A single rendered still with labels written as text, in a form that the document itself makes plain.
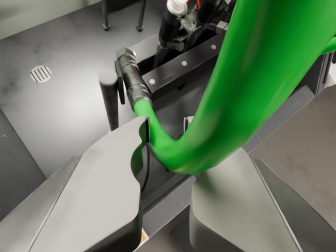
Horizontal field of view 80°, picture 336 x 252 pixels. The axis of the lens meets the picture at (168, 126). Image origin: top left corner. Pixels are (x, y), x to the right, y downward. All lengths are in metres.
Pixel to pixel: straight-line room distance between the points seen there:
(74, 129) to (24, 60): 0.20
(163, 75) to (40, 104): 0.30
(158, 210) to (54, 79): 0.39
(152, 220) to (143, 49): 0.32
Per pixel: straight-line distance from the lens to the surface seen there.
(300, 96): 0.59
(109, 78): 0.18
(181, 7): 0.30
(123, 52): 0.23
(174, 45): 0.33
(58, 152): 0.52
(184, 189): 0.40
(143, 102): 0.16
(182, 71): 0.41
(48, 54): 0.60
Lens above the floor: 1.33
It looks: 72 degrees down
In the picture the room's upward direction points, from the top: 47 degrees clockwise
